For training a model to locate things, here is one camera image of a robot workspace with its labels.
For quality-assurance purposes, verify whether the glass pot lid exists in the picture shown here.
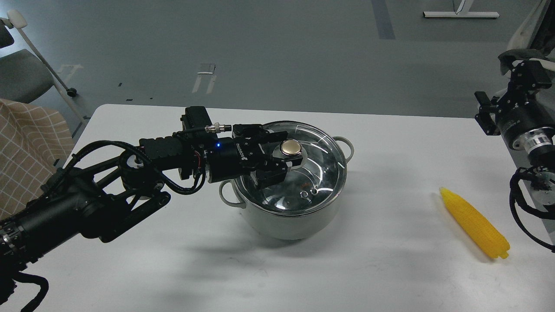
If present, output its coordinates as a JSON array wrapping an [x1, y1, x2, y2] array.
[[232, 121, 354, 217]]

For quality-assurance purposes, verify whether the white chair with grey cloth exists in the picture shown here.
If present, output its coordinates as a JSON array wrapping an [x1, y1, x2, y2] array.
[[498, 0, 554, 81]]

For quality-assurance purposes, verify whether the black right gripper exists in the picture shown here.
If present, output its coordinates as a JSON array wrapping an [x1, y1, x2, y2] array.
[[474, 60, 554, 151]]

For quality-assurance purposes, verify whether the beige checkered cloth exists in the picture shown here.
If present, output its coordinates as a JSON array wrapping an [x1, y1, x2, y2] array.
[[0, 99, 75, 219]]

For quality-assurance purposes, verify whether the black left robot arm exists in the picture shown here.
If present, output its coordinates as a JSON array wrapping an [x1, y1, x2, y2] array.
[[1, 106, 303, 312]]

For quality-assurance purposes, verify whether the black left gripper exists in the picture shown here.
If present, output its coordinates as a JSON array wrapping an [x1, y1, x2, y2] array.
[[204, 124, 303, 189]]

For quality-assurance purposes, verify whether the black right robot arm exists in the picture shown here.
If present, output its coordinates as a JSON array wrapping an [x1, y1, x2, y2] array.
[[474, 58, 555, 251]]

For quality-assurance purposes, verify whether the white desk foot bar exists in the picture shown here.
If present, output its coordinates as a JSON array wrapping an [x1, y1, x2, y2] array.
[[422, 0, 500, 19]]

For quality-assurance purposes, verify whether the grey office chair left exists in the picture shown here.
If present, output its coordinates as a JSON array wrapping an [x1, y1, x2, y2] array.
[[0, 10, 78, 103]]

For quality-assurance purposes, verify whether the grey-green cooking pot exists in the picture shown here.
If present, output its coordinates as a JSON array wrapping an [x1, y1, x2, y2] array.
[[219, 138, 339, 240]]

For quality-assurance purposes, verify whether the yellow toy corn cob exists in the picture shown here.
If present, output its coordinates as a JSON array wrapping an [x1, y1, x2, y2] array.
[[439, 187, 511, 259]]

